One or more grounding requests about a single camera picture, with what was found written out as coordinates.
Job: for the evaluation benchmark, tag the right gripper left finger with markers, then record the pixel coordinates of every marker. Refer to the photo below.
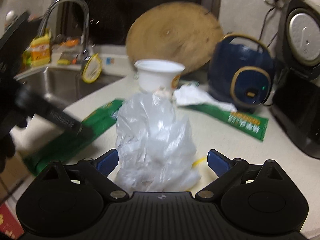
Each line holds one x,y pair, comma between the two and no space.
96,171

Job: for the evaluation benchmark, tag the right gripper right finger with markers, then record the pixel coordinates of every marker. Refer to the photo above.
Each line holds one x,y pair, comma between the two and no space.
228,172

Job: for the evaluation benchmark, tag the long green wrapper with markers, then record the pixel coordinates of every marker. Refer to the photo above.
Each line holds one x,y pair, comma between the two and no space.
67,145

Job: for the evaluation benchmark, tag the short green wrapper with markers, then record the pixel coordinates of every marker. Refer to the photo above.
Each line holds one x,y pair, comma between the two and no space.
253,125

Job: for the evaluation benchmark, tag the clear plastic bag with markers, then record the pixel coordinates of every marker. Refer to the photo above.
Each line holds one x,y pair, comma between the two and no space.
156,149

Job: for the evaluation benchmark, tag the white tissue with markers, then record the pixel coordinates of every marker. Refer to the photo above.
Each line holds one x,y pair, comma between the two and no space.
189,95

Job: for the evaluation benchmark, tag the white paper bowl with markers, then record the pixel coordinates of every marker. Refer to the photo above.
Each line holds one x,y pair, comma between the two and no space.
154,74

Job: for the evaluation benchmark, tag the yellow round sponge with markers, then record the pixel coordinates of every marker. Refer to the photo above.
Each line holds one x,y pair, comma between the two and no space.
198,162

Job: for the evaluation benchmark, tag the chrome kitchen faucet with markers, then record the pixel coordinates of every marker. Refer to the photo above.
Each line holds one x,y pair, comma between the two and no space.
75,22

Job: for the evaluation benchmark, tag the stainless steel sink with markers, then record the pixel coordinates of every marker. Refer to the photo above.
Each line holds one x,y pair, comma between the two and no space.
61,86

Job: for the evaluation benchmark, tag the yellow detergent bottle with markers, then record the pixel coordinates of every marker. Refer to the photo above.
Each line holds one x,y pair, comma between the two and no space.
40,49

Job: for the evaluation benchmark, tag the yellow grey scrub sponge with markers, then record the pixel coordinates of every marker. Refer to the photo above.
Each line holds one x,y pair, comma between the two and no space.
67,58

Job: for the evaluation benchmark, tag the yellow mesh sink strainer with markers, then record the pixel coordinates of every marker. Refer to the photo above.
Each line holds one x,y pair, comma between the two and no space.
92,68

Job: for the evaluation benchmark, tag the black open rice cooker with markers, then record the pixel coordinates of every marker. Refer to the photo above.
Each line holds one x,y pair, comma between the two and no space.
295,104

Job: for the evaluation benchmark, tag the blue rice cooker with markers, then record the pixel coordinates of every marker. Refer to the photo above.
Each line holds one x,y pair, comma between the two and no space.
241,72

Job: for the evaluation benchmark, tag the black colander pan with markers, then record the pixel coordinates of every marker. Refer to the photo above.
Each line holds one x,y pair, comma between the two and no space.
106,22

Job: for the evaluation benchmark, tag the round wooden cutting board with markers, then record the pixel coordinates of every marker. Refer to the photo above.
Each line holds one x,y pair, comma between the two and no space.
183,32

